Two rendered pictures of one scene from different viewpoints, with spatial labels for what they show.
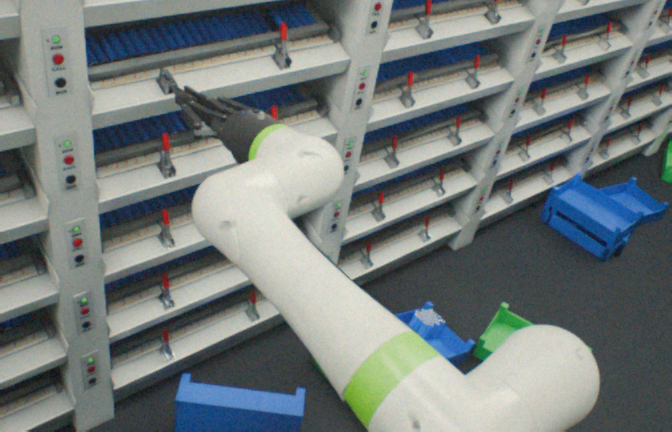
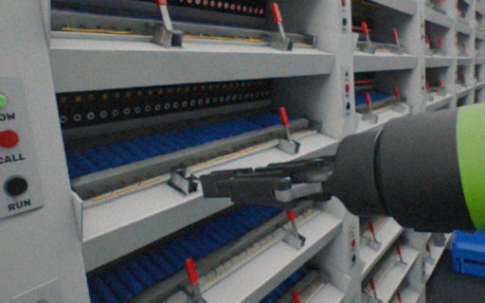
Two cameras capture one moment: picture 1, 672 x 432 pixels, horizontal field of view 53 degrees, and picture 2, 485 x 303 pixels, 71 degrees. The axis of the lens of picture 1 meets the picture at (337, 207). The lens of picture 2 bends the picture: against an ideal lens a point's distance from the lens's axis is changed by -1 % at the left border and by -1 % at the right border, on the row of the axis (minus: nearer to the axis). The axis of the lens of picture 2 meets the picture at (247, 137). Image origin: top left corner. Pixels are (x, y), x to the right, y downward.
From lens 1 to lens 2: 0.87 m
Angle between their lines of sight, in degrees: 29
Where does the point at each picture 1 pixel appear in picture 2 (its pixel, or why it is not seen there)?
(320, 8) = (290, 113)
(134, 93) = (143, 203)
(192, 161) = (224, 291)
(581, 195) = (467, 242)
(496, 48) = not seen: hidden behind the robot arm
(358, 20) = (337, 101)
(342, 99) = not seen: hidden behind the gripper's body
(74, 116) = (50, 250)
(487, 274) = not seen: outside the picture
